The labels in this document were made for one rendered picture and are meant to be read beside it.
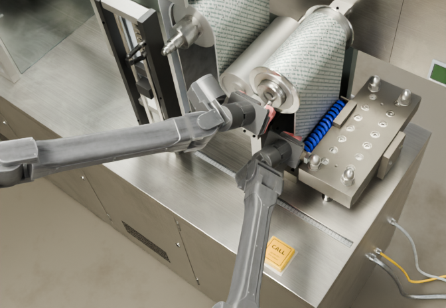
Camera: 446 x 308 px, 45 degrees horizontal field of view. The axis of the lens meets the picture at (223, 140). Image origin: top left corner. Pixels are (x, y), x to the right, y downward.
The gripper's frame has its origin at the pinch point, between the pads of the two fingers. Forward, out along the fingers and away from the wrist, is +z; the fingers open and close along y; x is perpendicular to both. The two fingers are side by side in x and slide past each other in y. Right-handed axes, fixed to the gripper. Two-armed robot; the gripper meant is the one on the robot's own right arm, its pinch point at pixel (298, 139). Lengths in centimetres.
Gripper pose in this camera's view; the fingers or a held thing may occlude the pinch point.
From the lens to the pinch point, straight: 146.0
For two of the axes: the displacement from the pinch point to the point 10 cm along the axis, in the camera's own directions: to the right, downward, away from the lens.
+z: 5.7, -3.0, 7.7
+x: 2.2, -8.4, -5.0
